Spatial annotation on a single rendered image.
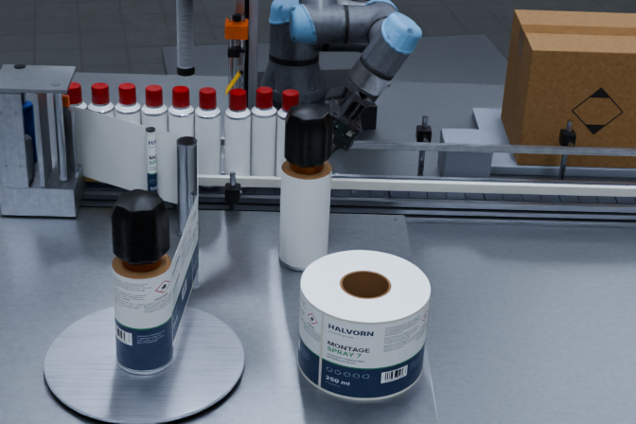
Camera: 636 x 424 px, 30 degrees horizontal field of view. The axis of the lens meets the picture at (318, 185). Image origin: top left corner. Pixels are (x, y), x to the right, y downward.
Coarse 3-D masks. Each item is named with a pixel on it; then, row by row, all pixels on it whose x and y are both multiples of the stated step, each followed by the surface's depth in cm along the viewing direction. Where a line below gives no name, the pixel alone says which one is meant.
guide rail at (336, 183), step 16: (208, 176) 234; (224, 176) 235; (240, 176) 235; (256, 176) 235; (272, 176) 235; (480, 192) 237; (496, 192) 237; (512, 192) 237; (528, 192) 237; (544, 192) 237; (560, 192) 237; (576, 192) 237; (592, 192) 237; (608, 192) 237; (624, 192) 237
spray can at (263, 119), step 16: (256, 96) 230; (272, 96) 231; (256, 112) 231; (272, 112) 231; (256, 128) 232; (272, 128) 232; (256, 144) 234; (272, 144) 234; (256, 160) 235; (272, 160) 236
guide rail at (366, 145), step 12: (360, 144) 240; (372, 144) 240; (384, 144) 240; (396, 144) 240; (408, 144) 240; (420, 144) 240; (432, 144) 240; (444, 144) 240; (456, 144) 241; (468, 144) 241; (480, 144) 241; (492, 144) 241
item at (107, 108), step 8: (96, 88) 228; (104, 88) 228; (96, 96) 229; (104, 96) 229; (96, 104) 230; (104, 104) 230; (112, 104) 232; (96, 112) 229; (104, 112) 229; (112, 112) 231; (104, 184) 237
